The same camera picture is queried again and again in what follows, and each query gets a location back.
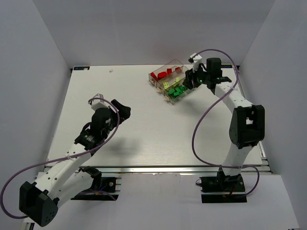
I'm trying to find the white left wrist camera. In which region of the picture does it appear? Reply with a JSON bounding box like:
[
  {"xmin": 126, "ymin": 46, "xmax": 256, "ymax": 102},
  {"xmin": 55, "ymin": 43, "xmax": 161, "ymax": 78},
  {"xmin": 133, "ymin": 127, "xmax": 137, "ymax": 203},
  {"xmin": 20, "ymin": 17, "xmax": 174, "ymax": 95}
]
[{"xmin": 88, "ymin": 93, "xmax": 108, "ymax": 111}]

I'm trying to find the red lego brick stack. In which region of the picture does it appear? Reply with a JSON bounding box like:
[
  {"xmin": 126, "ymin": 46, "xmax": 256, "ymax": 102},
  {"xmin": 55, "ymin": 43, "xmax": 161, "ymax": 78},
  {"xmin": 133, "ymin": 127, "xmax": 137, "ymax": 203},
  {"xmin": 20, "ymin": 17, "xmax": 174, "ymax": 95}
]
[{"xmin": 150, "ymin": 72, "xmax": 158, "ymax": 81}]

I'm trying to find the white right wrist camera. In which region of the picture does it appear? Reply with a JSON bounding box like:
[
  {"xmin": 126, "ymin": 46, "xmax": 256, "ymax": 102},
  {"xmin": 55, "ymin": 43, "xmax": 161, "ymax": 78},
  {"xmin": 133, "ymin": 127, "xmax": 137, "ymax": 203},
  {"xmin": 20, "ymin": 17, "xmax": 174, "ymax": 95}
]
[{"xmin": 189, "ymin": 53, "xmax": 202, "ymax": 72}]

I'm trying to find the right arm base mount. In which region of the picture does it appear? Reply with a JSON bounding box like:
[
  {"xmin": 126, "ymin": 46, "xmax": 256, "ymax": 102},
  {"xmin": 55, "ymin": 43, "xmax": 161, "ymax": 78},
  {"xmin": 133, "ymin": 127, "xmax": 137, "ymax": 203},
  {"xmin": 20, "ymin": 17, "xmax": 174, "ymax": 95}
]
[{"xmin": 195, "ymin": 176, "xmax": 247, "ymax": 204}]

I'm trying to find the red flower toy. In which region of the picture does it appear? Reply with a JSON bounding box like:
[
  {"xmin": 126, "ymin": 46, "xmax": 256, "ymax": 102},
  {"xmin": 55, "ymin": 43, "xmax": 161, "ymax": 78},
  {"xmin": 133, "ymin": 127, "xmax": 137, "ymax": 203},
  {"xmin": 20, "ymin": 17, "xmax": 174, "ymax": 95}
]
[{"xmin": 157, "ymin": 71, "xmax": 168, "ymax": 80}]

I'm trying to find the green stepped lego brick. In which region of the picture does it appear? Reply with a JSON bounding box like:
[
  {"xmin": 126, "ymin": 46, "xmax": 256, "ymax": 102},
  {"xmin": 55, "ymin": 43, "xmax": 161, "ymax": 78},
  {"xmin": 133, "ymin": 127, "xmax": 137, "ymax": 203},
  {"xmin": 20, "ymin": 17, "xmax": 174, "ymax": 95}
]
[{"xmin": 174, "ymin": 87, "xmax": 183, "ymax": 95}]

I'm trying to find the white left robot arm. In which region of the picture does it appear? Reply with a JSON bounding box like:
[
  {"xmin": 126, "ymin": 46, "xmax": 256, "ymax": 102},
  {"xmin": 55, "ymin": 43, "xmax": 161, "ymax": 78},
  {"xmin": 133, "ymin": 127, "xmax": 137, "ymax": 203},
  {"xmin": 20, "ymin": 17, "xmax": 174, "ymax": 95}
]
[{"xmin": 19, "ymin": 95, "xmax": 131, "ymax": 227}]

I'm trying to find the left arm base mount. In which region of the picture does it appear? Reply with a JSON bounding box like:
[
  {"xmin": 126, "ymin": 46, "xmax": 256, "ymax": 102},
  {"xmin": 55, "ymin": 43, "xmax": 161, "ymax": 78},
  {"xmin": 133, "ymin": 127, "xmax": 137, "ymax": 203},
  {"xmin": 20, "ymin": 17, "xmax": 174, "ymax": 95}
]
[{"xmin": 71, "ymin": 177, "xmax": 122, "ymax": 201}]

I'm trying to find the clear three-compartment organizer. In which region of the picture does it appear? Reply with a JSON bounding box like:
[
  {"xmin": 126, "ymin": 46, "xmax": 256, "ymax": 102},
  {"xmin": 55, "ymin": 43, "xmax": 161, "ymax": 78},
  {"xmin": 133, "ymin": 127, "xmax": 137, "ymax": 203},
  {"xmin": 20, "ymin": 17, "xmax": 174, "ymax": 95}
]
[{"xmin": 148, "ymin": 59, "xmax": 194, "ymax": 104}]

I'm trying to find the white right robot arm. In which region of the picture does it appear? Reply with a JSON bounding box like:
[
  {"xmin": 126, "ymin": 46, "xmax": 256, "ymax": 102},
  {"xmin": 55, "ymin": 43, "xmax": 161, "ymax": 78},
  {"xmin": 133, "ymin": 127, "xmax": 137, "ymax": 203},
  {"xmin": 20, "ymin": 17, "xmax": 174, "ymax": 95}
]
[{"xmin": 183, "ymin": 55, "xmax": 265, "ymax": 182}]

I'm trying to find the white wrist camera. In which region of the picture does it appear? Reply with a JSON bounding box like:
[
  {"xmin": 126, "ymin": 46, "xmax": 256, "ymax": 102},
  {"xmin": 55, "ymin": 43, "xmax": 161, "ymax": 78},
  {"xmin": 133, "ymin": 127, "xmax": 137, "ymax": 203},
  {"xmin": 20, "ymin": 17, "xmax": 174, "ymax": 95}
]
[
  {"xmin": 189, "ymin": 53, "xmax": 202, "ymax": 72},
  {"xmin": 88, "ymin": 93, "xmax": 108, "ymax": 111}
]

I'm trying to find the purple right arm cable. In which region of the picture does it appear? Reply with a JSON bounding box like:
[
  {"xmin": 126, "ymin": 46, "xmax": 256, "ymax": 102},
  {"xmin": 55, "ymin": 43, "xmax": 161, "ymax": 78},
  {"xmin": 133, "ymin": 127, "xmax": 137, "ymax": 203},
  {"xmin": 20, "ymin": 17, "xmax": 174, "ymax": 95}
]
[{"xmin": 191, "ymin": 49, "xmax": 260, "ymax": 197}]

